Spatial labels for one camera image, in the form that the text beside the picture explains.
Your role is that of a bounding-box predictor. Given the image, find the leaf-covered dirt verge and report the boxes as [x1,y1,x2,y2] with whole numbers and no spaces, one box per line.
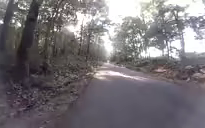
[0,59,103,128]

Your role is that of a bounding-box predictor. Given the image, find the wood of trees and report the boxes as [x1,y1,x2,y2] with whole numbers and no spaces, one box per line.
[0,0,113,84]

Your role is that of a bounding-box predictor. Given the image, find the dirt verge with debris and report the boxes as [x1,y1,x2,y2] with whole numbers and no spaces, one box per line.
[114,56,205,88]

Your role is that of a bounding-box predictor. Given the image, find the row of trees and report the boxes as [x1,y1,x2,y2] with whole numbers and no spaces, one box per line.
[109,0,205,68]

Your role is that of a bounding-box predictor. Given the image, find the grey asphalt road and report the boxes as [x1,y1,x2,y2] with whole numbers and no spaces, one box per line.
[51,62,205,128]

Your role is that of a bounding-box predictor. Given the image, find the thick dark tree trunk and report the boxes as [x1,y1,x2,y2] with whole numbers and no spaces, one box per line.
[13,0,44,83]

